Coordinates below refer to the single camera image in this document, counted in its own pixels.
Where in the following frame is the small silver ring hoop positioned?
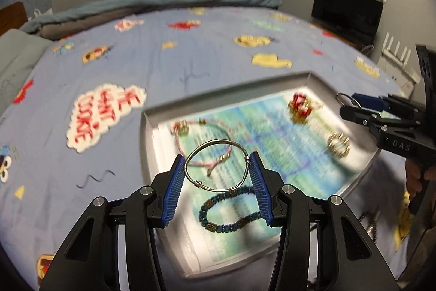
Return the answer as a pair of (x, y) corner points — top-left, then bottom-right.
(335, 92), (362, 109)

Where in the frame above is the gold crown ring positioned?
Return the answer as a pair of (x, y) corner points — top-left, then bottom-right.
(326, 131), (352, 160)

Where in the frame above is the large black bead bracelet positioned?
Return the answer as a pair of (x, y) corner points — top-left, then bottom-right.
(357, 210), (381, 242)

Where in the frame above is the blue beaded bracelet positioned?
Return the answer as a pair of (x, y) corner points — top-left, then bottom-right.
(198, 185), (263, 234)

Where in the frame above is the silver bangle bracelet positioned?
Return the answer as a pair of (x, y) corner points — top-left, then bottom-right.
(184, 139), (251, 193)

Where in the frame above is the person's right hand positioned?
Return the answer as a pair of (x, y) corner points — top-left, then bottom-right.
(405, 159), (436, 199)

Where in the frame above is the white wifi router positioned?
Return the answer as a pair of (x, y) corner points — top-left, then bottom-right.
(377, 33), (421, 98)

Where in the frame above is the red bead gold brooch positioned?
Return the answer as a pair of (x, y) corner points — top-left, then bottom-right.
(287, 92), (323, 124)

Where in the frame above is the blue green printed paper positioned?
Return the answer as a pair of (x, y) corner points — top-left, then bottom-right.
(151, 87), (379, 275)

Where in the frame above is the black monitor screen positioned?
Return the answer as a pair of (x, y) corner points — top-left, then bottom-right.
(311, 0), (383, 45)

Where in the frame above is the blue cartoon bed sheet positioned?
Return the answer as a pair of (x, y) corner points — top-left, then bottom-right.
(1, 7), (400, 289)

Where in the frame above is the grey cardboard box tray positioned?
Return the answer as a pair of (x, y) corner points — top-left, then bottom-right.
(139, 71), (392, 279)

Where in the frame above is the grey green pillow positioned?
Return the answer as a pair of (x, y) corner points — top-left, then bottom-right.
(0, 29), (53, 115)

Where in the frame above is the teal folded blanket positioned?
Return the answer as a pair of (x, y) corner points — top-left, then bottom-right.
(20, 0), (282, 41)

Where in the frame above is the wooden headboard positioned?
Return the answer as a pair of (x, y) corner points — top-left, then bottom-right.
(0, 1), (27, 35)

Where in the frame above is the pink string bracelet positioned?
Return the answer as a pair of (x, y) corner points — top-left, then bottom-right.
(170, 118), (236, 177)

